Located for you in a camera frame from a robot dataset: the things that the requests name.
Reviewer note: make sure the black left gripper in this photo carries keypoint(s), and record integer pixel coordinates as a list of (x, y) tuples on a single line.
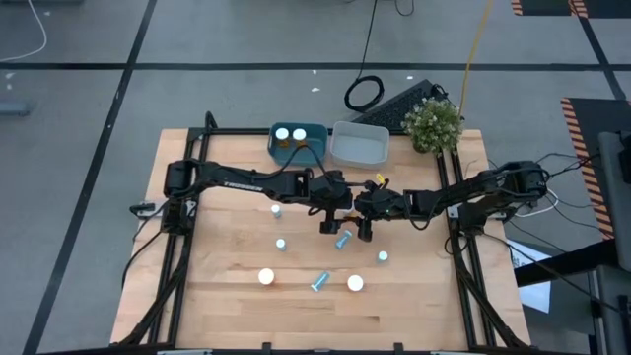
[(332, 190)]

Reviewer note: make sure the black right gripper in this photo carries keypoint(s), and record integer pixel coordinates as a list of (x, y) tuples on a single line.
[(389, 203)]

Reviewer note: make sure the blue pill bottle white cap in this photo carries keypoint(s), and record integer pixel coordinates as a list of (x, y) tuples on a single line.
[(319, 281), (343, 239), (276, 211), (382, 256), (281, 244)]

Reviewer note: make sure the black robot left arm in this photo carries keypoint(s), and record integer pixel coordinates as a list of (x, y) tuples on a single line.
[(246, 181)]

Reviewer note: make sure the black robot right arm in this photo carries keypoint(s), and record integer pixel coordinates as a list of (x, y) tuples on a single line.
[(493, 185)]

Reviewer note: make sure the white plastic bin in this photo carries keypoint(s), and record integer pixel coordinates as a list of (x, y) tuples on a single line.
[(360, 148)]

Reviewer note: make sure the teal plastic bin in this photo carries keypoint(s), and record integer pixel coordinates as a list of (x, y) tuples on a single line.
[(320, 148)]

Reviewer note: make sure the black keyboard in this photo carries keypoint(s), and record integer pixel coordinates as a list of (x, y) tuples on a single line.
[(394, 111)]

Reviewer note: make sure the green potted plant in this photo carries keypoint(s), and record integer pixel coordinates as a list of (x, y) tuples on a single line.
[(434, 125)]

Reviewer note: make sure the white paper sheet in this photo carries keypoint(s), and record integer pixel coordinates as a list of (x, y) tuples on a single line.
[(537, 296)]

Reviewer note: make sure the black desk top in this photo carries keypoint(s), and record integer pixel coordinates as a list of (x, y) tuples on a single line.
[(567, 263)]

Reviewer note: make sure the black mat orange striped edge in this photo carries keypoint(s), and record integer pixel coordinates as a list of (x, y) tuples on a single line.
[(552, 6), (591, 116)]

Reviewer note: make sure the grey cabinet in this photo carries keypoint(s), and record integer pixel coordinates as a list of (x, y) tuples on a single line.
[(613, 207)]

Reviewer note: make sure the grey floor block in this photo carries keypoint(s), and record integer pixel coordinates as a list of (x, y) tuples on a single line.
[(14, 108)]

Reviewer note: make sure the grey base plate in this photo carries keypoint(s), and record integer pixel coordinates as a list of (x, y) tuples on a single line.
[(454, 212), (148, 211)]

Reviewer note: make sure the black aluminium table frame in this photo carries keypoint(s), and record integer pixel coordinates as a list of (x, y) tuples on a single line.
[(231, 131)]

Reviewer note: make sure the silver aluminium rig post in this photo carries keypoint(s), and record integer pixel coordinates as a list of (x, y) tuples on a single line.
[(453, 353), (185, 352)]

